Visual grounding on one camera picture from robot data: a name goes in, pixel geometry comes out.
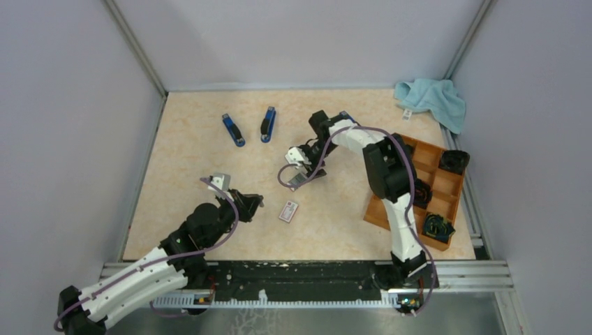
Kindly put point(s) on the white cable duct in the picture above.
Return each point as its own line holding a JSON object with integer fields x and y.
{"x": 192, "y": 301}

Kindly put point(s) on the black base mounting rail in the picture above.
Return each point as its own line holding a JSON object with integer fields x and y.
{"x": 322, "y": 281}

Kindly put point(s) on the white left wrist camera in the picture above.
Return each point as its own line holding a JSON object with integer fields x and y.
{"x": 219, "y": 183}

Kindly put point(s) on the black tape roll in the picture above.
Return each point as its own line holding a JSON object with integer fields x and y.
{"x": 454, "y": 161}

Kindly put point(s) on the blue black stapler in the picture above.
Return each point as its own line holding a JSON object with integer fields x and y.
{"x": 233, "y": 130}
{"x": 267, "y": 125}

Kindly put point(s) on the brown wooden compartment tray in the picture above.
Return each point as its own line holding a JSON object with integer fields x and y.
{"x": 446, "y": 187}

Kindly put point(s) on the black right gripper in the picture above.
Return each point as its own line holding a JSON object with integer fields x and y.
{"x": 311, "y": 169}

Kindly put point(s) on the light blue cloth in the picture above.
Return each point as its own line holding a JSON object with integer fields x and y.
{"x": 439, "y": 97}

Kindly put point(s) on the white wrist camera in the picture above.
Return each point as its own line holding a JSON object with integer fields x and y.
{"x": 296, "y": 157}
{"x": 219, "y": 183}

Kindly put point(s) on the silver staple strip box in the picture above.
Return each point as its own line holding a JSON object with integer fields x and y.
{"x": 297, "y": 181}

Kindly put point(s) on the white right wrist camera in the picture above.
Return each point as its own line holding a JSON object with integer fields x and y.
{"x": 296, "y": 157}

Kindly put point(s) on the black item in tray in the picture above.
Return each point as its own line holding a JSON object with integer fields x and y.
{"x": 423, "y": 194}

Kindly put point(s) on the red white staple box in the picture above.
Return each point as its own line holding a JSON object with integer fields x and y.
{"x": 288, "y": 211}

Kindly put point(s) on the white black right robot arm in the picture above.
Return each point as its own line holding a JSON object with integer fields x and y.
{"x": 390, "y": 173}

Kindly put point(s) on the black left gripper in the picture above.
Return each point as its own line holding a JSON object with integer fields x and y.
{"x": 246, "y": 205}

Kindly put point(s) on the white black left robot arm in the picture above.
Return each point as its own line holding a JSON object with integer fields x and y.
{"x": 179, "y": 260}

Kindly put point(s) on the dark patterned item in tray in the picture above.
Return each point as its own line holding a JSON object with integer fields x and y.
{"x": 438, "y": 228}

